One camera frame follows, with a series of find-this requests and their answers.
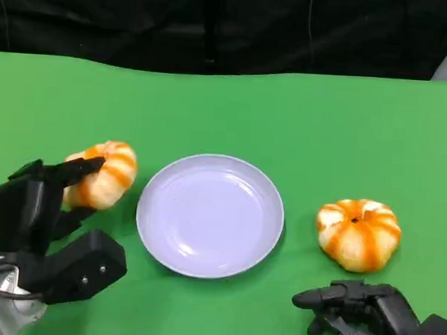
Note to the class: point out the green table cloth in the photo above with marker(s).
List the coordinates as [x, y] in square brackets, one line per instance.
[226, 119]

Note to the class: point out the orange striped toy bread roll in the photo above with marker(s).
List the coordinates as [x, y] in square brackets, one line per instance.
[110, 180]
[358, 238]

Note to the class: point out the black backdrop curtain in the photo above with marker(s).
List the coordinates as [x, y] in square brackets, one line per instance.
[178, 22]

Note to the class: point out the lilac plate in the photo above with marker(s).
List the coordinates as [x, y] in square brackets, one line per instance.
[209, 219]

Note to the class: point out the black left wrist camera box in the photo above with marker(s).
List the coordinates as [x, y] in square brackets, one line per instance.
[87, 265]

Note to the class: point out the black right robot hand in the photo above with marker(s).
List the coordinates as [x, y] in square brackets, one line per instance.
[384, 311]

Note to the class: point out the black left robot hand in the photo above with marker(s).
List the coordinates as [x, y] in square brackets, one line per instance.
[22, 213]

